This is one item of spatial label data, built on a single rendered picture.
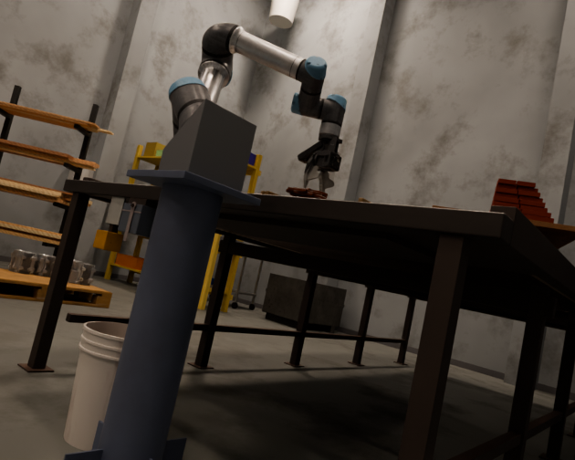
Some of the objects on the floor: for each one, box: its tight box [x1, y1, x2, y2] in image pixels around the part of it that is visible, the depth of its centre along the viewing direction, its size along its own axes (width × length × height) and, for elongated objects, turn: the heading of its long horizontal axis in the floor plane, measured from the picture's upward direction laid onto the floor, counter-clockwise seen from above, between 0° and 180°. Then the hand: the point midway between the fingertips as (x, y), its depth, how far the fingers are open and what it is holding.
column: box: [64, 169, 261, 460], centre depth 129 cm, size 38×38×87 cm
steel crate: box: [262, 273, 347, 333], centre depth 719 cm, size 81×101×68 cm
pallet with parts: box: [0, 249, 112, 308], centre depth 452 cm, size 130×91×37 cm
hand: (311, 191), depth 171 cm, fingers open, 10 cm apart
